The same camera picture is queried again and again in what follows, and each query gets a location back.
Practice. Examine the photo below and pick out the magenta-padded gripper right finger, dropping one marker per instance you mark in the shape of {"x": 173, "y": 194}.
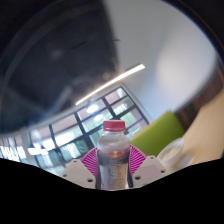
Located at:
{"x": 149, "y": 170}

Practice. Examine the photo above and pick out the white bowl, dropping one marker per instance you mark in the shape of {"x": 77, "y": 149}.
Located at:
{"x": 171, "y": 153}

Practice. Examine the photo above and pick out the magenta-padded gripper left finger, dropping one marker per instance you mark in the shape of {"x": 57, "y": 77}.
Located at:
{"x": 78, "y": 172}

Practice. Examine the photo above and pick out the clear red-capped drink bottle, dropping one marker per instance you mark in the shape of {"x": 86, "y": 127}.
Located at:
{"x": 112, "y": 166}

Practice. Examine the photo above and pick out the long linear ceiling light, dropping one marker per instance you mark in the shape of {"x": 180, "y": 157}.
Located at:
{"x": 110, "y": 84}

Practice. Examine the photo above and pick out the black-framed window wall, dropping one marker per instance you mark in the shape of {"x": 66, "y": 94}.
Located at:
{"x": 70, "y": 133}

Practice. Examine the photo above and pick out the green upholstered bench backrest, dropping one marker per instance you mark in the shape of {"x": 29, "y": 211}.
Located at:
{"x": 156, "y": 133}

